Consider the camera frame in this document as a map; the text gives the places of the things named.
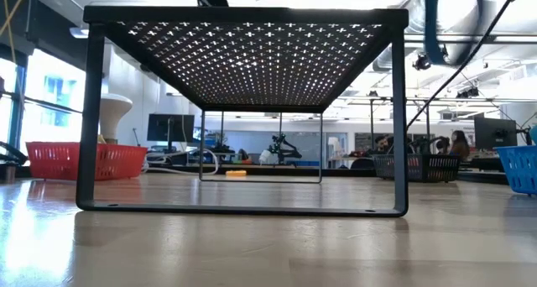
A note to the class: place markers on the black perforated metal shelf riser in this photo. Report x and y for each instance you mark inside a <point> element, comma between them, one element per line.
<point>251,15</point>

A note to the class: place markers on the red plastic basket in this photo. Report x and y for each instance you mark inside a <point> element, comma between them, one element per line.
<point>54,161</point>

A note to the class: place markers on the blue plastic basket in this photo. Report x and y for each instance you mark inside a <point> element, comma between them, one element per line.
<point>520,169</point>

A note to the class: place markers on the black green background robot arm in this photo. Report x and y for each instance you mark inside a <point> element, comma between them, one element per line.
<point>285,150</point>

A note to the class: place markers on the black computer monitor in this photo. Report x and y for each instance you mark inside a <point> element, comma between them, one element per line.
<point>170,127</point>

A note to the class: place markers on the white mushroom table lamp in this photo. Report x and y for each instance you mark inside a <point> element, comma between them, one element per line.
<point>115,111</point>

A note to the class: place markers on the person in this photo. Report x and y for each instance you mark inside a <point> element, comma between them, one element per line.
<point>460,146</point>
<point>441,145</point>
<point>382,143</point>

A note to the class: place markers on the black plastic basket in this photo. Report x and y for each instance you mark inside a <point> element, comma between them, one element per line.
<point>428,167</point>

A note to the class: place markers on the black aluminium table frame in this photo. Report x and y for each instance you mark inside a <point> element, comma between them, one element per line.
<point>293,171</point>

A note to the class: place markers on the black metal rig frame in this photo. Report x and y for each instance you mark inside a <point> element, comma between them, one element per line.
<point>371,119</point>

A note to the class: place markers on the black ceiling camera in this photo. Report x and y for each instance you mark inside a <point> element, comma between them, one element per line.
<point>419,62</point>
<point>470,92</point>

